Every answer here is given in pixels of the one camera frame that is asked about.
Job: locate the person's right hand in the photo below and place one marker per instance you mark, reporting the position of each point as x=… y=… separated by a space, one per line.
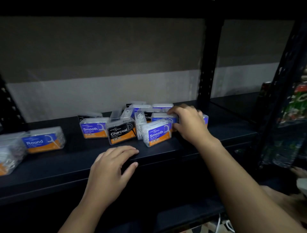
x=192 y=124

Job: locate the person's left hand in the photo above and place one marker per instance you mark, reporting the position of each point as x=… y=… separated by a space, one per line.
x=105 y=177

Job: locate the dark metal shelf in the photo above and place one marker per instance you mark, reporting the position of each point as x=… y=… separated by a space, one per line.
x=72 y=163

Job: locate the group of floss boxes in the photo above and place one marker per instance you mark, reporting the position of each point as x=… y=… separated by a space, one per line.
x=93 y=130

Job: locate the person's right forearm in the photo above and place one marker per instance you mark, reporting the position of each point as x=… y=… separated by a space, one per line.
x=239 y=192

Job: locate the person's left forearm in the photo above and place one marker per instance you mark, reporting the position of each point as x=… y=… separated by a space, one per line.
x=81 y=218

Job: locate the pack of clear plastic bottles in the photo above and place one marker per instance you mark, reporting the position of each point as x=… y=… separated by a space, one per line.
x=283 y=153

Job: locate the white plastic bag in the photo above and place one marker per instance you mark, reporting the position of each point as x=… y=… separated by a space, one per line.
x=302 y=187

